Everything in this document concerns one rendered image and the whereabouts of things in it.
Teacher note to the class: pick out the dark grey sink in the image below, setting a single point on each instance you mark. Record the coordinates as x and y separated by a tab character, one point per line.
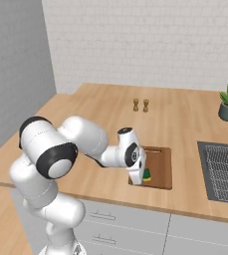
203	172

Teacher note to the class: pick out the green and yellow sponge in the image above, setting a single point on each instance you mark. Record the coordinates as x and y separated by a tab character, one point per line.
147	174

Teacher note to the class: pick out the small wooden shaker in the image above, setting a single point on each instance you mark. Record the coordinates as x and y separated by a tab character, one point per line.
146	105
136	104

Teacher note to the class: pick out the grey drawer front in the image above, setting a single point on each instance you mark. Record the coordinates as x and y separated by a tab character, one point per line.
198	248
205	229
135	217
135	242

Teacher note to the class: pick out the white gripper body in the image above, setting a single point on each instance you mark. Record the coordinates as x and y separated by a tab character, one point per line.
136	176

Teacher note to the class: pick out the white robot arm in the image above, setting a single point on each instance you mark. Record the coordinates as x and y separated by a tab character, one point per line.
49	146

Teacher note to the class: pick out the brown wooden cutting board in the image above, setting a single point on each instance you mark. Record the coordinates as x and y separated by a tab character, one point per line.
160	166

